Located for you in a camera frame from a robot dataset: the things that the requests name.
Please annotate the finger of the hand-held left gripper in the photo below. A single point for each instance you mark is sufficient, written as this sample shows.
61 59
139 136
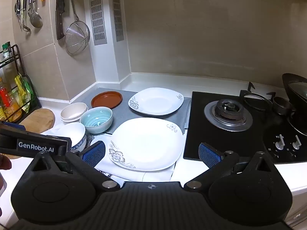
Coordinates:
48 137

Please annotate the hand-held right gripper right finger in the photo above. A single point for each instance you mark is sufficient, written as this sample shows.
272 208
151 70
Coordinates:
209 157

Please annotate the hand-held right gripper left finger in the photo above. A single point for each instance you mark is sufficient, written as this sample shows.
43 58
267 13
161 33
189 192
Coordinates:
94 152

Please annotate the white bowl with blue pattern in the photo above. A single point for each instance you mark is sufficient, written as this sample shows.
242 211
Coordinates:
72 131

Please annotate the cream bowl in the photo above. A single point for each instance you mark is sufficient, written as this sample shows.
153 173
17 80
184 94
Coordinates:
68 122
73 109
69 119

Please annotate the large white floral square plate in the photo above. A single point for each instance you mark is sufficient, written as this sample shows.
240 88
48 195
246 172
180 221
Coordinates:
146 143

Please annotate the brown round plate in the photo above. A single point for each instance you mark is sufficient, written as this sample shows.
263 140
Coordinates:
106 99

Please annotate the small white floral square plate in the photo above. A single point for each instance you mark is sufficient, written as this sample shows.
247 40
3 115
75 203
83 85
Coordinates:
156 101

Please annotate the person's left hand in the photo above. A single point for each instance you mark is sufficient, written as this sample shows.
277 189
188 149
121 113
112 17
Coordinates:
4 163

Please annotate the wooden cutting board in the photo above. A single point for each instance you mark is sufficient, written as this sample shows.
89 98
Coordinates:
38 121

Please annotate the black glass gas hob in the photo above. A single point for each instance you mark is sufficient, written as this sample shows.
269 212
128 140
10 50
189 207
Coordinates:
196 129

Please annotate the teal ribbed bowl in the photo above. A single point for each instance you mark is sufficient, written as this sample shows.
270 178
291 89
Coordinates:
96 118

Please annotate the silver gas burner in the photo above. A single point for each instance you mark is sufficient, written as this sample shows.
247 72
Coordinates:
227 122

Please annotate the amber sauce bottle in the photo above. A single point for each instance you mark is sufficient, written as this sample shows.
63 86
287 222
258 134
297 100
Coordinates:
14 107

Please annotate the grey drying mat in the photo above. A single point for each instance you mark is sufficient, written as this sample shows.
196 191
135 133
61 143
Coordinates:
120 115

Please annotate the white patterned cloth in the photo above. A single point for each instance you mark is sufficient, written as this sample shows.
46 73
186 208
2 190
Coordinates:
134 175

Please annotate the yellow green packet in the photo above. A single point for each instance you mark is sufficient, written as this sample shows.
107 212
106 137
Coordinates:
22 88

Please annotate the red-labelled sauce bottle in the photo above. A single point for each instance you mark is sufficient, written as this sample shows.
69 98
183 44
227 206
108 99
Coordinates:
4 98

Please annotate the black iron pan support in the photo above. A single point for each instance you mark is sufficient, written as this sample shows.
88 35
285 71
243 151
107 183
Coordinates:
243 95

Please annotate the silver stove knob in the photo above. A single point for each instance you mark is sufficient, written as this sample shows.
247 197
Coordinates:
296 143
279 144

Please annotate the black burner cap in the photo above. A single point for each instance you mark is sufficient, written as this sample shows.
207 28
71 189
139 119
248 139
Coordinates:
281 105

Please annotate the black wok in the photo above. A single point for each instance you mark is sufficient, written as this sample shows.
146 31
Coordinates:
299 122

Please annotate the green-capped bottle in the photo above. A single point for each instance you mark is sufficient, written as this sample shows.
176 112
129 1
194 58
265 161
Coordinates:
6 50

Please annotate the glass wok lid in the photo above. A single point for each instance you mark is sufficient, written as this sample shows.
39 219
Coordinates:
298 93

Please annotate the metal hanging spoon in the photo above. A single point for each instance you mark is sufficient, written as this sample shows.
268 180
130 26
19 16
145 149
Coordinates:
25 26

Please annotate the metal ladle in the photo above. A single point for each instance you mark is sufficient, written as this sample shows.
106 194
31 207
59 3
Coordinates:
36 18

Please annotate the hanging peeler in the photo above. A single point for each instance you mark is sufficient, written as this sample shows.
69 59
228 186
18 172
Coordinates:
18 9

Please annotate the dark cleaver knife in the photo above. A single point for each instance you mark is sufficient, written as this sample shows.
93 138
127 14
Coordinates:
61 4

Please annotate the grey wall vent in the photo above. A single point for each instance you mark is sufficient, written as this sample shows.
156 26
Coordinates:
97 16
117 14

